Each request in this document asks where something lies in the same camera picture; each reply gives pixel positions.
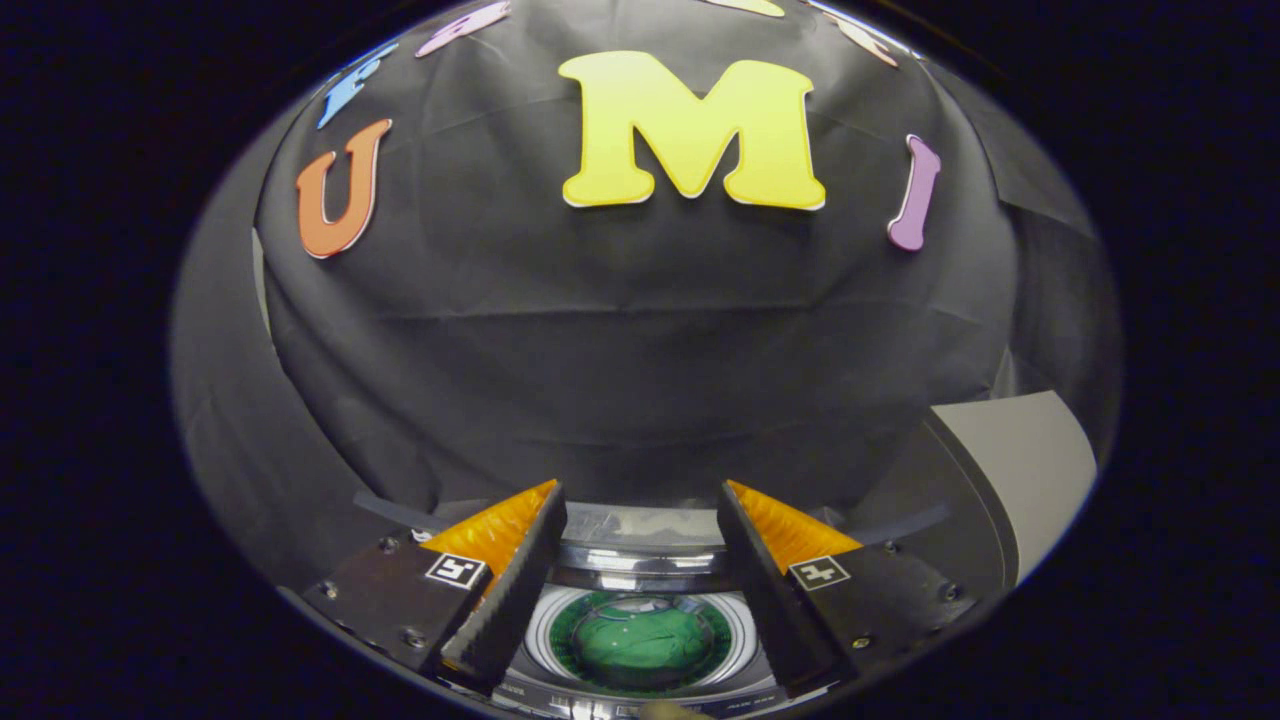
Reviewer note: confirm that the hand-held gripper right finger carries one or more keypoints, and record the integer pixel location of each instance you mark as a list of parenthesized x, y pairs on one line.
[(765, 600)]

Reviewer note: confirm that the dark washing machine lid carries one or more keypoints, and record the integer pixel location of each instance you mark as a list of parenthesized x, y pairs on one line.
[(640, 530)]

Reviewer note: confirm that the green polo shirt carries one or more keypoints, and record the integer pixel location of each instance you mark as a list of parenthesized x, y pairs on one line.
[(640, 640)]

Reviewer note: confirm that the beige cabinet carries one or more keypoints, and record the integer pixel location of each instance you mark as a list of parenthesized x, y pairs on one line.
[(1030, 460)]

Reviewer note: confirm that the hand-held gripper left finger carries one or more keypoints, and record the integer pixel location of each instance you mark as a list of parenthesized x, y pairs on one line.
[(510, 600)]

